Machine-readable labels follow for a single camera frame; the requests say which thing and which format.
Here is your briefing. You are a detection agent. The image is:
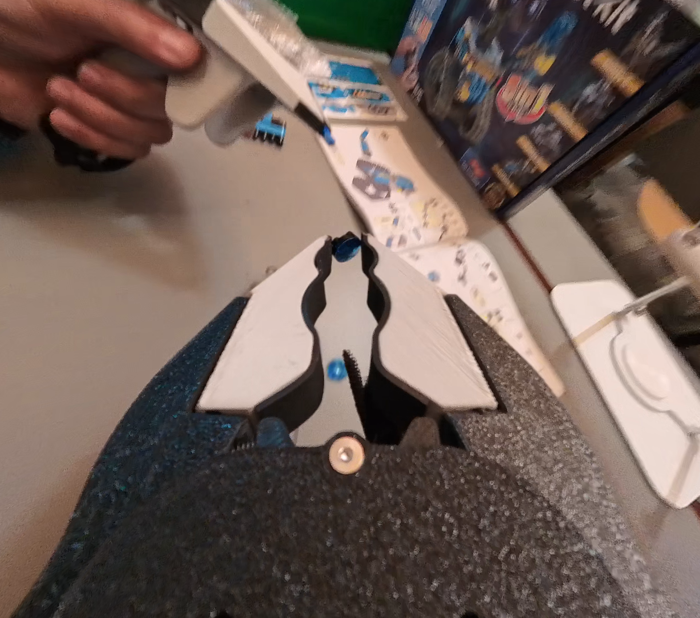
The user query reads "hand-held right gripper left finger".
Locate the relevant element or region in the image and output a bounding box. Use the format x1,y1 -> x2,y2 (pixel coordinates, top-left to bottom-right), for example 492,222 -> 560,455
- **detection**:
195,235 -> 333,431

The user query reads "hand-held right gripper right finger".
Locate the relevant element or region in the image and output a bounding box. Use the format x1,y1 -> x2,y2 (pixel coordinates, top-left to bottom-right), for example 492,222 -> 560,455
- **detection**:
362,234 -> 501,414

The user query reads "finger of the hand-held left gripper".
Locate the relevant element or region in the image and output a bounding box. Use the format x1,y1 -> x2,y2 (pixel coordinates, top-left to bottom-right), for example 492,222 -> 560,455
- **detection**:
201,0 -> 333,140

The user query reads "blue round brick piece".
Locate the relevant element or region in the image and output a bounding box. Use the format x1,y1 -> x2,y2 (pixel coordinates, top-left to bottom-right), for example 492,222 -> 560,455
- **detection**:
332,234 -> 362,263

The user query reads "white desk lamp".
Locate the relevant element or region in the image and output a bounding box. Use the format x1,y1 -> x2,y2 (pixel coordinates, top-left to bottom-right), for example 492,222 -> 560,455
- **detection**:
549,229 -> 700,510

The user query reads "person's left hand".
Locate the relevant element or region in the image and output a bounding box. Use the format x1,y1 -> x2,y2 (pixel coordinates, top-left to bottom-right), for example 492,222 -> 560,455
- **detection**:
0,0 -> 203,160

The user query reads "clear plastic parts bag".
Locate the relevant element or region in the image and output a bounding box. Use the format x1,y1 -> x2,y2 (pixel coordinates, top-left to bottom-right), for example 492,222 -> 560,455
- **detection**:
216,0 -> 331,77

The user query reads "black blue brick assembly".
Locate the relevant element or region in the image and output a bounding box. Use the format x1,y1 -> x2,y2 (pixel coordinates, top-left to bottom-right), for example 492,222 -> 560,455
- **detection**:
253,113 -> 288,148

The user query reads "blue sticker sheet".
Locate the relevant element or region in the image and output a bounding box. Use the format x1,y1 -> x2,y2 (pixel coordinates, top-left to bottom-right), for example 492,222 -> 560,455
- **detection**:
305,57 -> 408,123

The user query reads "instruction booklet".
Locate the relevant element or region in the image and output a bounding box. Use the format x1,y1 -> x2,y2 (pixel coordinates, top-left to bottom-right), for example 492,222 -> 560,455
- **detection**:
319,124 -> 565,399

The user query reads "robot kit box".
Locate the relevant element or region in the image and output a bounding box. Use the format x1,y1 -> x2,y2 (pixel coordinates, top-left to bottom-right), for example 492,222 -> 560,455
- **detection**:
390,0 -> 700,220

